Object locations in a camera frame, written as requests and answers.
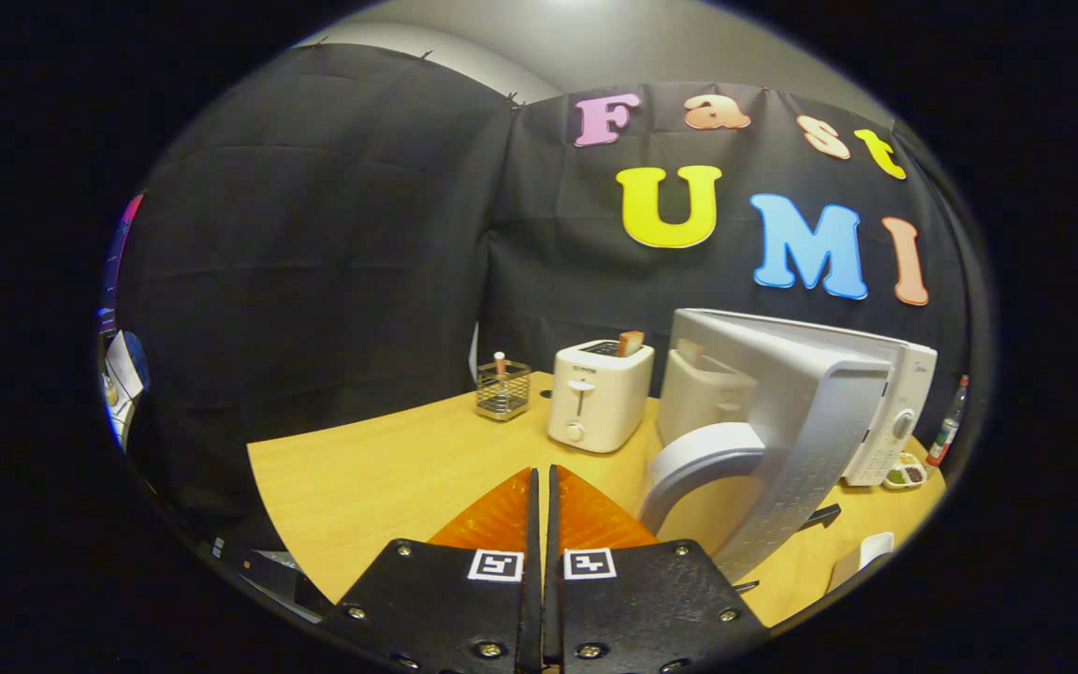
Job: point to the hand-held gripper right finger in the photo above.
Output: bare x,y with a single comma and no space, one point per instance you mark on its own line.
651,608

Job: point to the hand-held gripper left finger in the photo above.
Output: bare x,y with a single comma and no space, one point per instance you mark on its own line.
445,608

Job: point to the white toaster oven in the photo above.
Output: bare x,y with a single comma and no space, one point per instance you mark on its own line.
782,402

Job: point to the cream bread toaster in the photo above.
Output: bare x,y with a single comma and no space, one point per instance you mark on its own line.
595,402

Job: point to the small white ribbed tray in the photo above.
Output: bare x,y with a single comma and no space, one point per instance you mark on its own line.
862,552

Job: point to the toasted bread slice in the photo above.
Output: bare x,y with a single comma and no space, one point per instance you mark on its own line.
631,343

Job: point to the white divided dish of beans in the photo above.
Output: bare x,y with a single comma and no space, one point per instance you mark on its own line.
906,475

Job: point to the clear plastic water bottle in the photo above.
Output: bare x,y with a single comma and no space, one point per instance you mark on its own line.
949,431

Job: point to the colourful banner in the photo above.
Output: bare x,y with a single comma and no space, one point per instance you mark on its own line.
120,253

